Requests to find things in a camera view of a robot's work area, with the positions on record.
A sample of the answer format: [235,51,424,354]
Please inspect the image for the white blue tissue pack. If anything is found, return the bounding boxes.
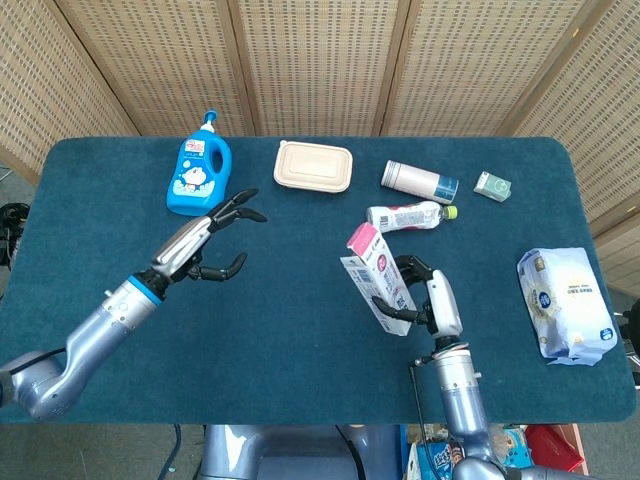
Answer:
[516,246,619,367]

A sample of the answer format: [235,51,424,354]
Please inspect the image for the white pink toothpaste box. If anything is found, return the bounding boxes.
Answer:
[339,222,419,336]

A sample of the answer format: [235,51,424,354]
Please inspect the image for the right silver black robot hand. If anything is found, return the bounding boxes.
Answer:
[370,254,464,337]

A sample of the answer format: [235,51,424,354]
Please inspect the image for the red bag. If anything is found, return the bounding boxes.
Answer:
[524,423,586,474]

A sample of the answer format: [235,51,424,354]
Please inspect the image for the thin blue floor cable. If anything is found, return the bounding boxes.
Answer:
[158,424,182,480]

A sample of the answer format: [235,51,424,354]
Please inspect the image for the black torso cable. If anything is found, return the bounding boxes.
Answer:
[334,424,366,480]

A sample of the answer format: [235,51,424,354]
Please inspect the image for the light blue snack bag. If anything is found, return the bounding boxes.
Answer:
[492,425,531,466]

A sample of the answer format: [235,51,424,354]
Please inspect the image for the black equipment with cables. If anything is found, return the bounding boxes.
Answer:
[0,201,31,271]

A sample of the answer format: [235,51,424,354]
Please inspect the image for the grey blue robot torso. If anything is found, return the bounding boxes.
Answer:
[199,424,401,480]

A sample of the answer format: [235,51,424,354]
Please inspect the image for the blue printed package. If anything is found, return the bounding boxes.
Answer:
[407,439,464,480]

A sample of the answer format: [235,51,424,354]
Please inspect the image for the white drink bottle green cap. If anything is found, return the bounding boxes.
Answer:
[365,200,459,235]

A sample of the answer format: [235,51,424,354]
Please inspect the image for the beige lidded lunch box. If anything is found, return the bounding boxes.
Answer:
[272,140,355,194]

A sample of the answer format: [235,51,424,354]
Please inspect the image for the white blue cylindrical flask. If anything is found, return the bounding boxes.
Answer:
[380,159,460,205]

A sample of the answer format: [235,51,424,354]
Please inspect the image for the black stand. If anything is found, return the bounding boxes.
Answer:
[617,298,640,389]

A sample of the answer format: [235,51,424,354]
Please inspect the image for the woven wooden screen panel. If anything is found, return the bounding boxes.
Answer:
[227,0,414,137]
[42,0,261,137]
[0,0,141,186]
[382,0,601,137]
[504,0,640,236]

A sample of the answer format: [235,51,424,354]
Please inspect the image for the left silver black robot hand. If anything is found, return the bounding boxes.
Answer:
[149,188,269,285]

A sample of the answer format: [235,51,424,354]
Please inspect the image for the small green carton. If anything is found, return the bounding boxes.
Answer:
[473,170,513,203]

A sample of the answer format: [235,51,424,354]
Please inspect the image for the blue cartoon detergent bottle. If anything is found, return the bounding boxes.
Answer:
[165,108,233,217]

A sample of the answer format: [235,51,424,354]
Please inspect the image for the blue plastic crate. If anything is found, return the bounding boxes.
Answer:
[398,423,416,480]

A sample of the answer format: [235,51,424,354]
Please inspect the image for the dark blue table mat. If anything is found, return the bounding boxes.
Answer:
[0,135,637,426]

